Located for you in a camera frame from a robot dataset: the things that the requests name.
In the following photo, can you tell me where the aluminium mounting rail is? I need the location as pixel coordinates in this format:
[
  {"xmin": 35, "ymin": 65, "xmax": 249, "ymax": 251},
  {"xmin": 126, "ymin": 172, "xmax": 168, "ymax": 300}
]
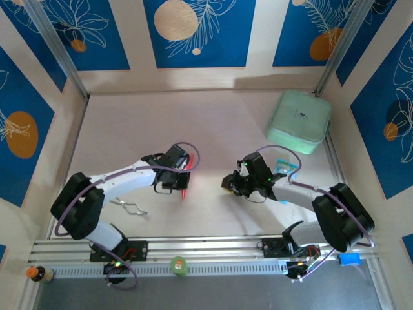
[{"xmin": 28, "ymin": 234, "xmax": 387, "ymax": 264}]

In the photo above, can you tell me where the blue snack packet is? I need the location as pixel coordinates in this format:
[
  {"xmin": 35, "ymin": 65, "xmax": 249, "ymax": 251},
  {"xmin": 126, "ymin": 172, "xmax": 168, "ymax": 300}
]
[{"xmin": 273, "ymin": 158, "xmax": 299, "ymax": 205}]

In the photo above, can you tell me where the blue box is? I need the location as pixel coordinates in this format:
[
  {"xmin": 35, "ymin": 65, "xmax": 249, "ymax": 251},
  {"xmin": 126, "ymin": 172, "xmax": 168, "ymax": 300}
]
[{"xmin": 337, "ymin": 253, "xmax": 361, "ymax": 266}]

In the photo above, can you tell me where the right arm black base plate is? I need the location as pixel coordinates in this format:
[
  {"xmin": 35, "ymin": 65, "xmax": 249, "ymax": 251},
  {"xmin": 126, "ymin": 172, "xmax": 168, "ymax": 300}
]
[{"xmin": 261, "ymin": 237, "xmax": 320, "ymax": 259}]

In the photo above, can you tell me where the aluminium frame post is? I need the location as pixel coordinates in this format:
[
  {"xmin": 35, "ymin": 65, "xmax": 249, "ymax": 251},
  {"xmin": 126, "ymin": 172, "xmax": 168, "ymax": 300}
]
[
  {"xmin": 23, "ymin": 0, "xmax": 90, "ymax": 99},
  {"xmin": 313, "ymin": 0, "xmax": 375, "ymax": 97}
]

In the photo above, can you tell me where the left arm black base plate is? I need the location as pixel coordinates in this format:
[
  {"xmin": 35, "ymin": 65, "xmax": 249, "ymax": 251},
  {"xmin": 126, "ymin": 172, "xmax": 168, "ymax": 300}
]
[{"xmin": 89, "ymin": 240, "xmax": 149, "ymax": 262}]

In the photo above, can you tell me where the grey slotted cable duct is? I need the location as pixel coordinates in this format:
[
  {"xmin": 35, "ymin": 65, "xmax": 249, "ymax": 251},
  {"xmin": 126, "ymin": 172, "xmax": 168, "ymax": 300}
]
[{"xmin": 48, "ymin": 260, "xmax": 291, "ymax": 279}]

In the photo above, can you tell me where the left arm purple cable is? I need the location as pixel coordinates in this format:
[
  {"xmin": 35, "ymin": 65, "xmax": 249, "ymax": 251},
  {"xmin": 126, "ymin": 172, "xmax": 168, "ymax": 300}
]
[{"xmin": 54, "ymin": 141, "xmax": 201, "ymax": 291}]

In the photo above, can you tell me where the pink square paper sheet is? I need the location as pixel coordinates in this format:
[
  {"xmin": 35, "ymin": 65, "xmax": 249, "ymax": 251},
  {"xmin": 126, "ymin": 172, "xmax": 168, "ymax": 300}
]
[{"xmin": 179, "ymin": 153, "xmax": 198, "ymax": 203}]

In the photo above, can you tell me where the brown bottle orange cap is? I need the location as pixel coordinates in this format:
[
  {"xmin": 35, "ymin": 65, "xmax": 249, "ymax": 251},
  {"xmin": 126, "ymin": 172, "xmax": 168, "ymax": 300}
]
[{"xmin": 25, "ymin": 265, "xmax": 55, "ymax": 284}]

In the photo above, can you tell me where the mint green zip pouch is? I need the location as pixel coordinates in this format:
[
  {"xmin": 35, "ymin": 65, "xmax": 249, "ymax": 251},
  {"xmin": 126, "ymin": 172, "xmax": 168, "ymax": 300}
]
[{"xmin": 265, "ymin": 90, "xmax": 333, "ymax": 156}]

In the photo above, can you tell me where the bent metal wire clip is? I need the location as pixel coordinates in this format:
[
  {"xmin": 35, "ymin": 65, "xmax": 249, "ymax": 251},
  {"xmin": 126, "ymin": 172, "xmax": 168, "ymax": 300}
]
[{"xmin": 111, "ymin": 199, "xmax": 149, "ymax": 216}]

